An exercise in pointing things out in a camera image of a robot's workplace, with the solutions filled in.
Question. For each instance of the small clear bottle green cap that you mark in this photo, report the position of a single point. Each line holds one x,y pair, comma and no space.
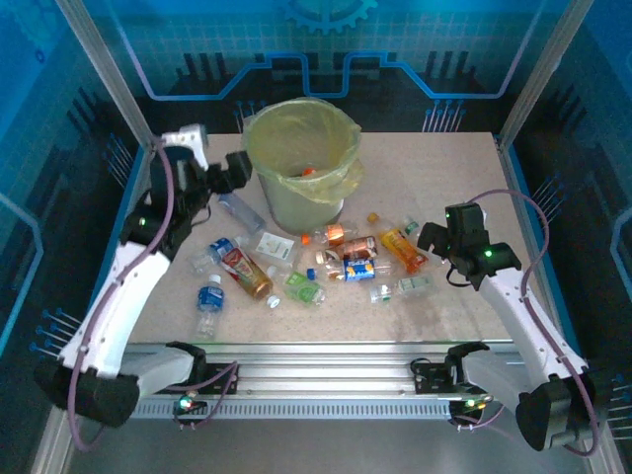
412,228

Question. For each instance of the orange juice bottle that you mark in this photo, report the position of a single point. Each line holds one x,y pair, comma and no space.
402,249

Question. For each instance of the clear bottle pale blue label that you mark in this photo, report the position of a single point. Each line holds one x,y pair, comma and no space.
242,212

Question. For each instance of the clear bottle green print label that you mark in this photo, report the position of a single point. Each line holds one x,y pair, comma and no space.
410,285

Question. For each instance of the clear bottle blue cap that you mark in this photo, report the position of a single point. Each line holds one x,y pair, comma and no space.
217,247

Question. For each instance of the bottle with copper label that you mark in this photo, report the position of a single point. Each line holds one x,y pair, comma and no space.
358,247

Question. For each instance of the clear bottle white green label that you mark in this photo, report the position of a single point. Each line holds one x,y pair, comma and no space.
274,247

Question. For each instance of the blue label cola bottle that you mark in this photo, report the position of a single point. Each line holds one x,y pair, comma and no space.
359,270

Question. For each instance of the orange cap bottle orange label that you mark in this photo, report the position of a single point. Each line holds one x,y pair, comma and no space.
336,233

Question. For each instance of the brown tea bottle red label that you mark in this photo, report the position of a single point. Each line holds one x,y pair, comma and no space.
247,274

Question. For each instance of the water bottle blue label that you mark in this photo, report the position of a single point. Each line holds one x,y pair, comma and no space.
210,298

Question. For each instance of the green plastic bottle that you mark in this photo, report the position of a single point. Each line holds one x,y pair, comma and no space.
303,291

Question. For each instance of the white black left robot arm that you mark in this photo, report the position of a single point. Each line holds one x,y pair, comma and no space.
123,296

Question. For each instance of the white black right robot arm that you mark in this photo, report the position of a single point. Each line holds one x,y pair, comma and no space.
523,316

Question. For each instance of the yellow plastic bin bag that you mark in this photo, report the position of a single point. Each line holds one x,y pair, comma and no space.
276,133

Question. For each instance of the grey metal bin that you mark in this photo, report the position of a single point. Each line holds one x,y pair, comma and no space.
296,212

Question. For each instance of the small lit circuit board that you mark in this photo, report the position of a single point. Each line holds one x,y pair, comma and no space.
185,404
471,404

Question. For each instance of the slotted metal strip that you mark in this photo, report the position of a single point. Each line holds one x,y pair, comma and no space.
321,409

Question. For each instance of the aluminium table side rail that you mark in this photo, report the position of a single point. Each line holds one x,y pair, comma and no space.
511,173
139,165

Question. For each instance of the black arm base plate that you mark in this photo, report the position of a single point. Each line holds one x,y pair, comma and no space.
429,377
222,377

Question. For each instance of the aluminium frame post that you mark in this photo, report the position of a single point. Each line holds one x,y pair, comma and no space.
99,59
543,64

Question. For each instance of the aluminium extrusion rail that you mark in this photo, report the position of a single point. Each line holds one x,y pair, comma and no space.
321,370

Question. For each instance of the steel base plate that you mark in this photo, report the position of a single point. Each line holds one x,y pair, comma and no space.
321,449

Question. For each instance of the aluminium lower frame beam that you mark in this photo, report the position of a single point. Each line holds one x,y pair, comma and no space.
49,450
607,464

